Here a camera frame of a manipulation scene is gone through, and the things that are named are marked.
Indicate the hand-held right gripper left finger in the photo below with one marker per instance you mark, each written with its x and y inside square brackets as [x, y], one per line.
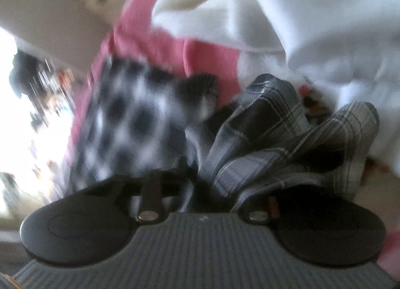
[151, 189]

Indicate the white garment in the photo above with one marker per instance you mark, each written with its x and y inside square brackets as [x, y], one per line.
[312, 11]

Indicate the pink floral blanket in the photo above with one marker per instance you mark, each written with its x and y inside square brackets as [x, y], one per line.
[150, 36]

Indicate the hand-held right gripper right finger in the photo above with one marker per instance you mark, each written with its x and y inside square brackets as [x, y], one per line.
[250, 211]

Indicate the black white plaid pants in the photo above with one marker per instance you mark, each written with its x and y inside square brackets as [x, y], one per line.
[125, 120]

